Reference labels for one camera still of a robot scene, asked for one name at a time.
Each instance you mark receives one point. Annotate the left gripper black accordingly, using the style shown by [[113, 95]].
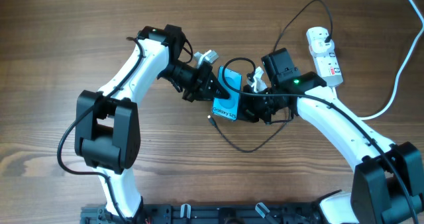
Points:
[[205, 79]]

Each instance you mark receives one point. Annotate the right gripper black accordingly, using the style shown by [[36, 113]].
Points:
[[250, 113]]

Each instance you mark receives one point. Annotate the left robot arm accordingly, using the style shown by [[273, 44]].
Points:
[[107, 131]]

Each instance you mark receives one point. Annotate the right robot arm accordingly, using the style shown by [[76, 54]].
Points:
[[388, 177]]

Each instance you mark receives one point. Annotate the white charger plug adapter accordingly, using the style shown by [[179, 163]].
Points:
[[320, 47]]

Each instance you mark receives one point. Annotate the white power strip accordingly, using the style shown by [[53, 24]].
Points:
[[327, 66]]

